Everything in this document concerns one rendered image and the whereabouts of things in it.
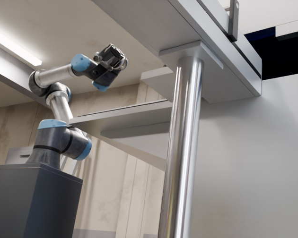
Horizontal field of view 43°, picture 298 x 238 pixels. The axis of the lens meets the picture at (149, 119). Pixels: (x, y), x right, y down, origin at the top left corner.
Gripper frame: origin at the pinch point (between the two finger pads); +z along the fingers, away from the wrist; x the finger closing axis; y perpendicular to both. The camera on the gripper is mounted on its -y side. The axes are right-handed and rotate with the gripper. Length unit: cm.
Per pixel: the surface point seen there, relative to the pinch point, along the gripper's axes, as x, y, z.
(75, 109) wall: -76, -148, -456
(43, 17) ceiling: -150, -55, -291
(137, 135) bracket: 32.2, -1.8, 34.7
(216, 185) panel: 52, 10, 66
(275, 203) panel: 60, 17, 73
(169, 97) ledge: 31, 14, 53
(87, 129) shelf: 19.5, -14.0, 27.1
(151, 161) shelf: 42.7, -11.7, 0.4
